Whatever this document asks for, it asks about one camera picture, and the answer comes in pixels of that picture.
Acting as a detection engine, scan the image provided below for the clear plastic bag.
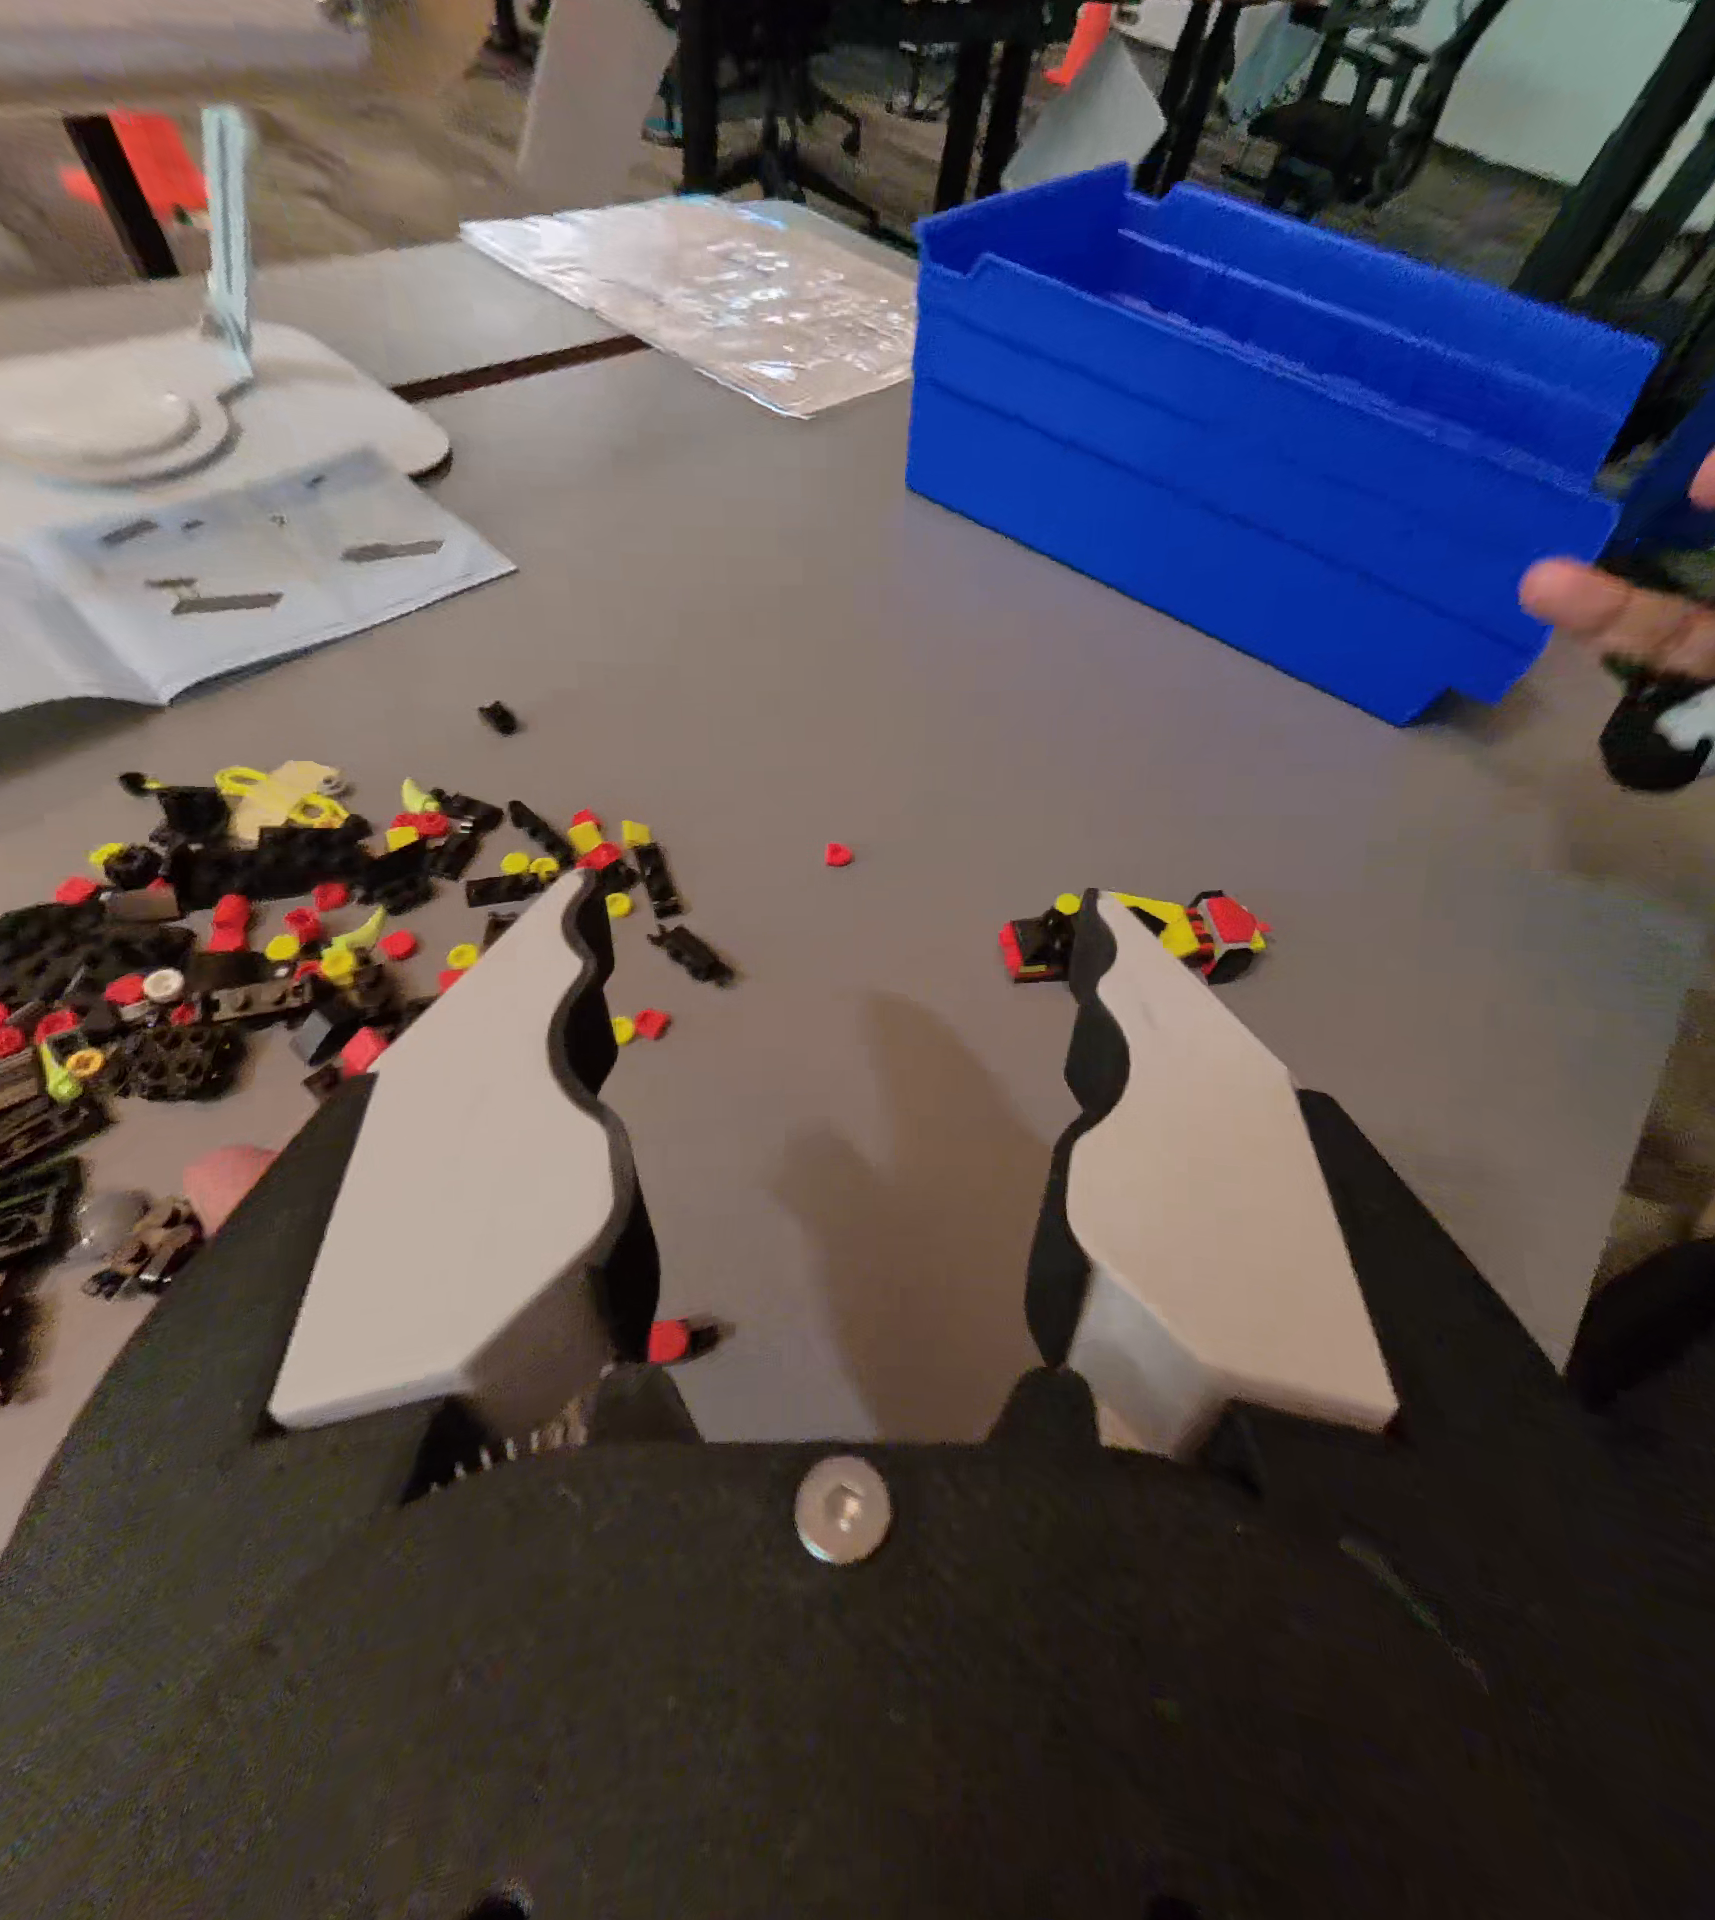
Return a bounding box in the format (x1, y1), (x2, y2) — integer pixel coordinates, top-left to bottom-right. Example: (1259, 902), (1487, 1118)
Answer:
(460, 194), (922, 422)

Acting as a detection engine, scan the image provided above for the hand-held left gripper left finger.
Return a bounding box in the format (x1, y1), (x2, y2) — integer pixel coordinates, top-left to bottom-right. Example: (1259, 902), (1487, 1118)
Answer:
(264, 870), (662, 1450)

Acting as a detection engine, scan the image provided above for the person's right hand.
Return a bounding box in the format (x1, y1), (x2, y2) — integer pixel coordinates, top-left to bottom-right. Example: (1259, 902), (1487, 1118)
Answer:
(1521, 403), (1715, 714)

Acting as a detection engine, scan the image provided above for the lego instruction booklet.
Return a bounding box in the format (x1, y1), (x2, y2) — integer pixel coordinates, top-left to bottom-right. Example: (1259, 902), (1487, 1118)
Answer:
(0, 447), (518, 756)

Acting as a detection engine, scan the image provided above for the black office chair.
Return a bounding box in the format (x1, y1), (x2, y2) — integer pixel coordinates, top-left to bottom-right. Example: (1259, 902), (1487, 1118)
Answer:
(1247, 45), (1413, 220)

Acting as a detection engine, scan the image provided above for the black frame table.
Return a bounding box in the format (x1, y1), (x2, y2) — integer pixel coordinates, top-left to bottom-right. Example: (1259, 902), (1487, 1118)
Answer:
(670, 0), (1046, 229)

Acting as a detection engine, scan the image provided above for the yellow red lego car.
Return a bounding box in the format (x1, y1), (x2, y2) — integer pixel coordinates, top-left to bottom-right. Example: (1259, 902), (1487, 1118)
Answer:
(1000, 888), (1267, 991)

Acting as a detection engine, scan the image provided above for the person's left hand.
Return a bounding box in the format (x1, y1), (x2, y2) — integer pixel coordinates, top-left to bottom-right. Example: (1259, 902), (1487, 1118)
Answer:
(182, 1145), (284, 1237)

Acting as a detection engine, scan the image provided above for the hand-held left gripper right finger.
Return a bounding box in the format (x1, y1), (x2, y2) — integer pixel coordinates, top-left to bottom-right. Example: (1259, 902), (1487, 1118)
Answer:
(1026, 885), (1401, 1460)

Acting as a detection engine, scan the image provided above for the pile of lego pieces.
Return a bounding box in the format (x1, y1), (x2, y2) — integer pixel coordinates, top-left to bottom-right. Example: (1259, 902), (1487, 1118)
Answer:
(0, 756), (740, 1417)

